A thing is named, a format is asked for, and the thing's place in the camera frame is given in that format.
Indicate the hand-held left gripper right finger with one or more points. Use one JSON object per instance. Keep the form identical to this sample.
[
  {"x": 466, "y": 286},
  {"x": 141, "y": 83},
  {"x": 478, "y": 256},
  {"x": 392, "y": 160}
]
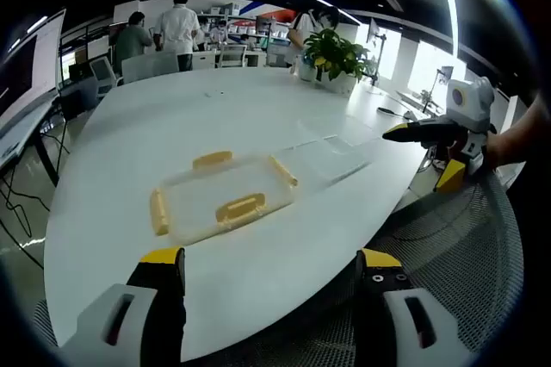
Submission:
[{"x": 387, "y": 324}]

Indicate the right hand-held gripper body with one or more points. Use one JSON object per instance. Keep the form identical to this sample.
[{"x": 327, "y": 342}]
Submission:
[{"x": 471, "y": 104}]

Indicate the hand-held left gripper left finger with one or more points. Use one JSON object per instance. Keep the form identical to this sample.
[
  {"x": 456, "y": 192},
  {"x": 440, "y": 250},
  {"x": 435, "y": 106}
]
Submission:
[{"x": 129, "y": 324}]

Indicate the clear plastic buckle container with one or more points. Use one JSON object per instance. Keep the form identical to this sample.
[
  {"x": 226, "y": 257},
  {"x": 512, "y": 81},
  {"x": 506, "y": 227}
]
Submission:
[{"x": 327, "y": 156}]

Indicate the small white device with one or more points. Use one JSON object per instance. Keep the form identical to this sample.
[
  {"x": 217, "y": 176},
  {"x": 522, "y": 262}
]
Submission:
[{"x": 410, "y": 115}]

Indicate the black flat device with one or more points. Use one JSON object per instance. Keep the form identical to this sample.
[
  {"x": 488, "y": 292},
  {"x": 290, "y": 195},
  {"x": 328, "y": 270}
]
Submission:
[{"x": 389, "y": 111}]

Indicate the grey mesh office chair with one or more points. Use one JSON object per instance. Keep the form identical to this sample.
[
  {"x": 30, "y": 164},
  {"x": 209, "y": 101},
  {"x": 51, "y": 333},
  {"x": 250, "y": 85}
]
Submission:
[{"x": 452, "y": 255}]

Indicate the black monitor stand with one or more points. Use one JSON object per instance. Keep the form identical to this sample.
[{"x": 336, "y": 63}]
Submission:
[{"x": 375, "y": 48}]

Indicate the potted green plant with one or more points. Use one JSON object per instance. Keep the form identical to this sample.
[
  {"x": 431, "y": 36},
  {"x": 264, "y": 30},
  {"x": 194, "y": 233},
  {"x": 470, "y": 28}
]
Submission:
[{"x": 331, "y": 54}]

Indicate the white office chair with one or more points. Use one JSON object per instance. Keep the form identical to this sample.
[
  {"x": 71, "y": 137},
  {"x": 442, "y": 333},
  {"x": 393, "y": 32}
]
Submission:
[
  {"x": 103, "y": 74},
  {"x": 232, "y": 56},
  {"x": 148, "y": 66}
]

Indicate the grey side desk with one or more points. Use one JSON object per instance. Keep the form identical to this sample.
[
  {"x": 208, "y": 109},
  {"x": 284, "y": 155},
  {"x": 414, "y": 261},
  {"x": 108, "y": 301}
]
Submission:
[{"x": 21, "y": 126}]

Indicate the large wall screen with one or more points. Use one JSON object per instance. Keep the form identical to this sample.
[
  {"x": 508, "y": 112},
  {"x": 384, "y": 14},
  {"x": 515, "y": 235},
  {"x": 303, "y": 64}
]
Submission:
[{"x": 30, "y": 65}]

